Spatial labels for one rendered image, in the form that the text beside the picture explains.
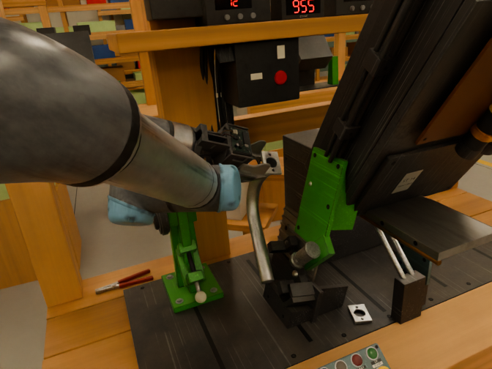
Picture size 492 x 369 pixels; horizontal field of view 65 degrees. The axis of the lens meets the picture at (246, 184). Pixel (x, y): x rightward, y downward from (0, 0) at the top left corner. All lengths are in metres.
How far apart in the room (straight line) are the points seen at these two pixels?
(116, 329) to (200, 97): 0.61
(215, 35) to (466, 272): 0.86
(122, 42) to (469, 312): 0.95
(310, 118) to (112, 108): 1.03
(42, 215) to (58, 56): 0.80
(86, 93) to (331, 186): 0.62
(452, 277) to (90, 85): 1.02
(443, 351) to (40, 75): 0.86
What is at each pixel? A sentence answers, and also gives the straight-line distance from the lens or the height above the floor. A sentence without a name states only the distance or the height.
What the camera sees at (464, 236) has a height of 1.13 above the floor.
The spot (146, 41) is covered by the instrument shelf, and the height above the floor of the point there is 1.52.
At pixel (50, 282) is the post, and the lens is 1.15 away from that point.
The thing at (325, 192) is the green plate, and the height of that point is 1.20.
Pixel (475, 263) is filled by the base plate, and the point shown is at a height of 0.90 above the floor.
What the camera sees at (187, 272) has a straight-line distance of 0.98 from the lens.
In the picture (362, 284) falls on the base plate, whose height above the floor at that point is 0.90.
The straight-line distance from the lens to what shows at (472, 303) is 1.08.
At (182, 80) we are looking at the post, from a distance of 1.01.
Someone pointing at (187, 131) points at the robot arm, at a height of 1.37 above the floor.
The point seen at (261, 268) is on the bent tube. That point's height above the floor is 1.03.
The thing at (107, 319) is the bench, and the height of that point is 0.88.
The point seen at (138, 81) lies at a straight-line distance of 7.60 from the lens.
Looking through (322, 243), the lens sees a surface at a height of 1.10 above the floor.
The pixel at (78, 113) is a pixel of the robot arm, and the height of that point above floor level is 1.49.
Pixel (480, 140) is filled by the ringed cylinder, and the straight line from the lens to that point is 0.82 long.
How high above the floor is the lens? 1.54
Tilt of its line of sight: 23 degrees down
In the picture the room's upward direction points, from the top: 4 degrees counter-clockwise
